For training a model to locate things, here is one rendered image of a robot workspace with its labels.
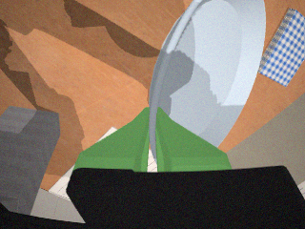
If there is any blue checkered towel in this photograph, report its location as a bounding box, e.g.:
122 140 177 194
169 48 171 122
258 9 305 87

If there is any white tiled wall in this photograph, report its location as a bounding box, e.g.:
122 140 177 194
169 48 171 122
30 188 86 223

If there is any white ribbed draining mat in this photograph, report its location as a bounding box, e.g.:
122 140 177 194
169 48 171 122
49 126 157 200

